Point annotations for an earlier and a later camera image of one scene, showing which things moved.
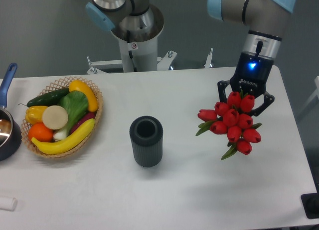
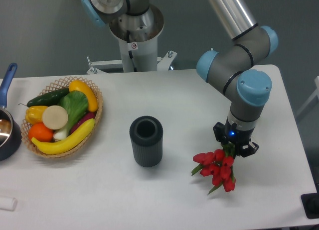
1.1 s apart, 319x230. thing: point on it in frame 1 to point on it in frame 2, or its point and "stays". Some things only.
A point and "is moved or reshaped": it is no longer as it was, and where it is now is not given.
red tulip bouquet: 232,117 is moved or reshaped
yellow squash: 80,85 stays
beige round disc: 55,117 stays
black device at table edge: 310,204 stays
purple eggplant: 77,123 stays
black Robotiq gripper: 250,76 to 236,136
